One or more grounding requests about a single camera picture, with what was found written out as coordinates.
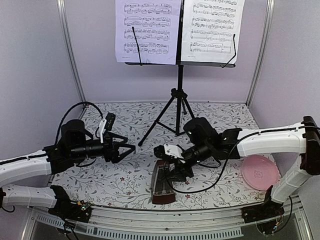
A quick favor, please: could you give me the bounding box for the black music stand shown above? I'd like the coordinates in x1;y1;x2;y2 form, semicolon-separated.
124;0;237;147

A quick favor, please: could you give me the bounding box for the aluminium frame post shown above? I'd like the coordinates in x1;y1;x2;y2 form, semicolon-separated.
56;0;86;102
245;0;275;108

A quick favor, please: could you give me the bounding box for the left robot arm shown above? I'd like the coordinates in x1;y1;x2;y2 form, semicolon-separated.
0;119;136;217

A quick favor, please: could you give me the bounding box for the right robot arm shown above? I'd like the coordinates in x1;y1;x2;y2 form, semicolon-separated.
164;116;320;218

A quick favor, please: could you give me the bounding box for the purple sheet music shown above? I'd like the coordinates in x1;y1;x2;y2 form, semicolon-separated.
115;0;182;65

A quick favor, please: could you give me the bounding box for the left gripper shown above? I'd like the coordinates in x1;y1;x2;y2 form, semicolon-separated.
70;132;136;164

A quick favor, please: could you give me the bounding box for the brown metronome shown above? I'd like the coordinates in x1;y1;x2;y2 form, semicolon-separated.
150;160;176;205

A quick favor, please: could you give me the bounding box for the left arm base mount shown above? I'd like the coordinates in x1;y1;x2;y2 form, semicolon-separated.
48;198;92;223

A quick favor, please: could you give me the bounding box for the floral table mat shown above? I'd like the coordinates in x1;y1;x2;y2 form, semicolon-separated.
52;102;265;211

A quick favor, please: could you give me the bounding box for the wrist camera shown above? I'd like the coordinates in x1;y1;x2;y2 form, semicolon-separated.
153;143;186;164
95;112;116;144

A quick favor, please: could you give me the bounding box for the pink plate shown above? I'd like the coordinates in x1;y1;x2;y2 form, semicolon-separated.
241;155;280;191

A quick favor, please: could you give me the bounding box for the right aluminium frame post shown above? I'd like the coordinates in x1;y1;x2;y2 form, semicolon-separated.
245;0;275;108

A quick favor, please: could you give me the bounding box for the white sheet music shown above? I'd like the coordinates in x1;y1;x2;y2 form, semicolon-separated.
180;0;245;66

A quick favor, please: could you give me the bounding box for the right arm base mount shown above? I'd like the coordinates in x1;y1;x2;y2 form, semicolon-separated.
241;200;285;235

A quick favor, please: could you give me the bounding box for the left aluminium frame post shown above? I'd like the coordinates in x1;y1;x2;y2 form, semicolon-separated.
56;0;86;102

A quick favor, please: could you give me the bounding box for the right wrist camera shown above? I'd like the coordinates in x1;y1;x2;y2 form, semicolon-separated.
153;143;186;164

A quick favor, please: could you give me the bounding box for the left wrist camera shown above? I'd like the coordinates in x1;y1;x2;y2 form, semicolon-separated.
95;112;116;144

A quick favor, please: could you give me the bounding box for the front aluminium rail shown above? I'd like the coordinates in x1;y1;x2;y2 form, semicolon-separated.
21;193;315;240

